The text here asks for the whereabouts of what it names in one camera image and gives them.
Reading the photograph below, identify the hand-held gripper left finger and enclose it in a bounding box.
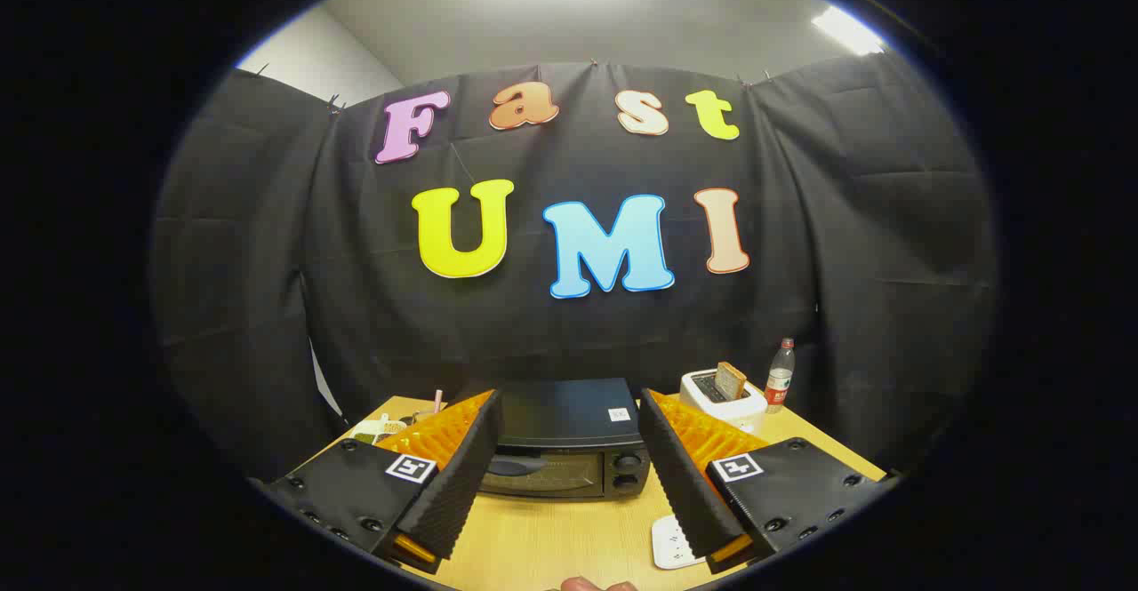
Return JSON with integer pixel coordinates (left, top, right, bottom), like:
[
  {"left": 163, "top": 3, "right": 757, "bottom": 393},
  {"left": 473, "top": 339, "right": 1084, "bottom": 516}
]
[{"left": 262, "top": 388, "right": 504, "bottom": 574}]

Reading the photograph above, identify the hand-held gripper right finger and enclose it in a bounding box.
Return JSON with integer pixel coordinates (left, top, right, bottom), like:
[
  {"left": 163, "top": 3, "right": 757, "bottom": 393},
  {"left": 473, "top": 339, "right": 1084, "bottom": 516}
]
[{"left": 637, "top": 387, "right": 899, "bottom": 574}]

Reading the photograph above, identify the white foam tray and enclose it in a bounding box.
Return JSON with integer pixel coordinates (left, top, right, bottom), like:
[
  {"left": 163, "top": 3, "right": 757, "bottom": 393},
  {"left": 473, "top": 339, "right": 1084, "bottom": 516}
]
[{"left": 652, "top": 515, "right": 708, "bottom": 571}]

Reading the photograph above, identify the black toaster oven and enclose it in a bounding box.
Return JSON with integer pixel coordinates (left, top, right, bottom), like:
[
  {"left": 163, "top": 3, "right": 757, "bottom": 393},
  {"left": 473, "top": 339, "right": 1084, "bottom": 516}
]
[{"left": 478, "top": 378, "right": 652, "bottom": 500}]

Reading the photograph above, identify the white toaster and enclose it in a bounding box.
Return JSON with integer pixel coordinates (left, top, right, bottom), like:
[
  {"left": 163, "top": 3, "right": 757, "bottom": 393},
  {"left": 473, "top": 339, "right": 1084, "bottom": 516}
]
[{"left": 680, "top": 369, "right": 768, "bottom": 435}]

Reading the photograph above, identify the white divided spice dish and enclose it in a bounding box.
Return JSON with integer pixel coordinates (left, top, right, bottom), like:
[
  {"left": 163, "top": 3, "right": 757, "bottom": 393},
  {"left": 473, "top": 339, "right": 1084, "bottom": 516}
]
[{"left": 351, "top": 413, "right": 410, "bottom": 445}]

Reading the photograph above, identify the clear red label water bottle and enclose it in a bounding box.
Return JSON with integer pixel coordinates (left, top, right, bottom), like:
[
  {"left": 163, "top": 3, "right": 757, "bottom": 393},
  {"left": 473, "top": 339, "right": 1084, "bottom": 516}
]
[{"left": 765, "top": 338, "right": 797, "bottom": 414}]

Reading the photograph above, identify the small ceiling light panel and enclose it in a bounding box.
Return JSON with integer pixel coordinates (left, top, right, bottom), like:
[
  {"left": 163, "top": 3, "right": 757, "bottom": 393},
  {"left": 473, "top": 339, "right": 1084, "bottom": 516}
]
[{"left": 811, "top": 6, "right": 886, "bottom": 56}]

